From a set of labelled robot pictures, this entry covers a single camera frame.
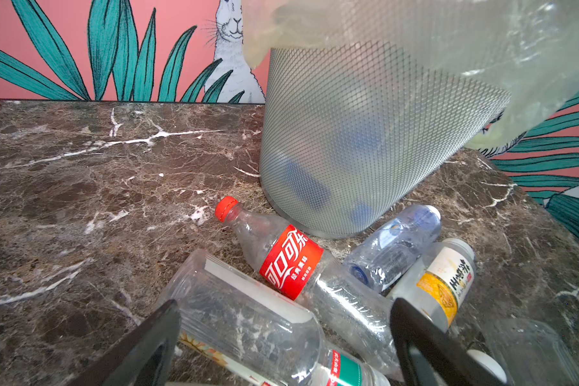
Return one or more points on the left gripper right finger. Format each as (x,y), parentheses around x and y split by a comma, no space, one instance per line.
(425,352)

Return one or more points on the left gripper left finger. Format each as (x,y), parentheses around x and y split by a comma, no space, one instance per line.
(143,357)

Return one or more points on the red white label water bottle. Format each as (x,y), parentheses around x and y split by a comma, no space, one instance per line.
(526,352)

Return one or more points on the blue label bottle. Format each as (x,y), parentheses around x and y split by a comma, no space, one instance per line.
(303,188)

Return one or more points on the grey mesh waste bin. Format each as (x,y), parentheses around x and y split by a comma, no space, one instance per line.
(369,122)

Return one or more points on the translucent green bin liner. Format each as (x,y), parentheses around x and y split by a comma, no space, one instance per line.
(529,48)

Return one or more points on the yellow white label bottle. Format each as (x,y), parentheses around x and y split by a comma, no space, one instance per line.
(439,281)

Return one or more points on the red label cola bottle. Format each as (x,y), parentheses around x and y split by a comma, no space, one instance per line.
(308,274)

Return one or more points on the large clear square bottle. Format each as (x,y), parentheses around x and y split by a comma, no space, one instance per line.
(244,326)

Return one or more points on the green label clear bottle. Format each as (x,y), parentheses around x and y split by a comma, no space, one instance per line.
(333,366)

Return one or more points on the clear bottle white cap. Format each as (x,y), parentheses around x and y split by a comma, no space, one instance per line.
(392,249)

